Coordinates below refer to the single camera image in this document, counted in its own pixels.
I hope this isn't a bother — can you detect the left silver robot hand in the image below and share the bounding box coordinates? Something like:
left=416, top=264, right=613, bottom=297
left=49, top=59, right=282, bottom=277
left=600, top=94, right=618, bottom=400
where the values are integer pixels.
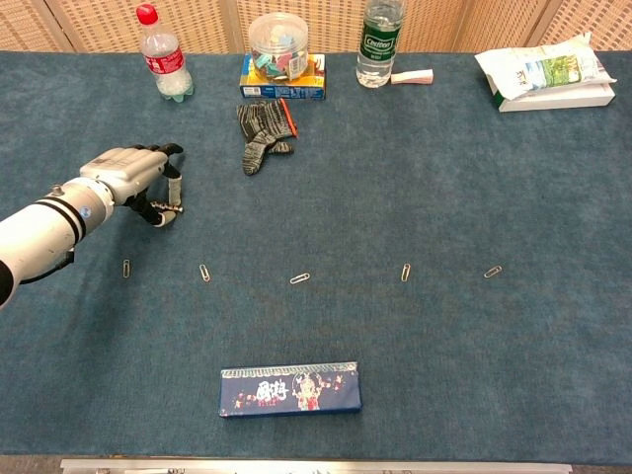
left=78, top=142, right=185, bottom=229

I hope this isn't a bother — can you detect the flat white box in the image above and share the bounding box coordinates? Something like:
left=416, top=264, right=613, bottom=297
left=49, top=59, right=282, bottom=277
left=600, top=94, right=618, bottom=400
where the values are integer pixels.
left=497, top=82, right=616, bottom=114

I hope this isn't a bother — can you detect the green label water bottle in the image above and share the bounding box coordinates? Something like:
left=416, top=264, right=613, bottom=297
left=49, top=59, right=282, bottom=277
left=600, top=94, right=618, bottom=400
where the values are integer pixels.
left=355, top=0, right=407, bottom=89

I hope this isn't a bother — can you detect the red label plastic bottle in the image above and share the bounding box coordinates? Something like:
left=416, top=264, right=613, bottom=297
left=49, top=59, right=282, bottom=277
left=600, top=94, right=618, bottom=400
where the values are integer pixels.
left=136, top=3, right=195, bottom=103

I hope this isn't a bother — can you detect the dark blue printed pencil box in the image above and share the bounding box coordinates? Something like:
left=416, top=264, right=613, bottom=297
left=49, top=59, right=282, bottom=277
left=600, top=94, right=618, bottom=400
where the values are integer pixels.
left=218, top=360, right=363, bottom=419

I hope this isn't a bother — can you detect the yellow and blue cardboard box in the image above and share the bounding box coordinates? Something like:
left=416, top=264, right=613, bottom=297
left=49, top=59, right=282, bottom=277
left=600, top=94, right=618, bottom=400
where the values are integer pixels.
left=239, top=52, right=327, bottom=102

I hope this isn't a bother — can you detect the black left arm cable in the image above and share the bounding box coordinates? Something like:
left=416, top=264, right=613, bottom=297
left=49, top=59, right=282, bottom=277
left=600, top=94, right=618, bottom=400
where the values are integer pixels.
left=19, top=248, right=76, bottom=285

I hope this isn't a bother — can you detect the beige woven folding screen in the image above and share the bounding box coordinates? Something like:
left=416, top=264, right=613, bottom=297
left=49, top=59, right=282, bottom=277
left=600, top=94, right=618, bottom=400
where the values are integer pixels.
left=0, top=0, right=632, bottom=54

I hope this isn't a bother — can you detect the pink paper pack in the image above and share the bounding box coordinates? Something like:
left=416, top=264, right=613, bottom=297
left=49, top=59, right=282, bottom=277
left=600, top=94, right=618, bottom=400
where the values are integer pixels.
left=390, top=69, right=435, bottom=86

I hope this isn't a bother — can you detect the gray knit work glove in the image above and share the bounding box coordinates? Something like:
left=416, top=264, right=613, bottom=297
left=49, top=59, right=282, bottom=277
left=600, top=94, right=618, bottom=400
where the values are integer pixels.
left=235, top=98, right=300, bottom=177

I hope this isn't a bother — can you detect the clear jar of coloured clips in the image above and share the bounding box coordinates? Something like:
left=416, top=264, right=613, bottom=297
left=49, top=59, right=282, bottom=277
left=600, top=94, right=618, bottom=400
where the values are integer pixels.
left=248, top=12, right=310, bottom=83

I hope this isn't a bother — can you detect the aluminium table edge rail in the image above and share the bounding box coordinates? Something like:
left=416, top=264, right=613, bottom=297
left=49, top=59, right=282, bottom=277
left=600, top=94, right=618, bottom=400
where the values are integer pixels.
left=59, top=457, right=574, bottom=474

